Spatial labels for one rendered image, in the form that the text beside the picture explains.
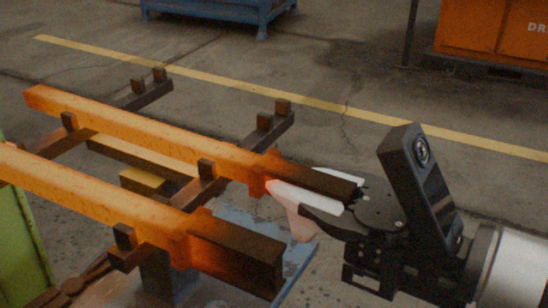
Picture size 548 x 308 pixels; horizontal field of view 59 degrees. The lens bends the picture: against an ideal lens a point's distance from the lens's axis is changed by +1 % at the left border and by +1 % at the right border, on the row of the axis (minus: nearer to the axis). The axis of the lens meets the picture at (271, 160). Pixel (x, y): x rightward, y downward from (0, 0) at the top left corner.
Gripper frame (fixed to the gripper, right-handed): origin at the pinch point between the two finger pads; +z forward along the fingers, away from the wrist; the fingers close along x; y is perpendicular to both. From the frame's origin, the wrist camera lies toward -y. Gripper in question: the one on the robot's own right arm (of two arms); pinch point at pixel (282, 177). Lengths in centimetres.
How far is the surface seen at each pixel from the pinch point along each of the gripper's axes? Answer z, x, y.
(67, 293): 29.6, -9.4, 25.3
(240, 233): -2.2, -10.9, -1.9
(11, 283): 56, -5, 42
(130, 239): 6.8, -14.6, 0.1
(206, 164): 7.5, -2.7, -0.6
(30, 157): 23.9, -11.3, -0.9
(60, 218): 134, 53, 103
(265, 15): 175, 285, 85
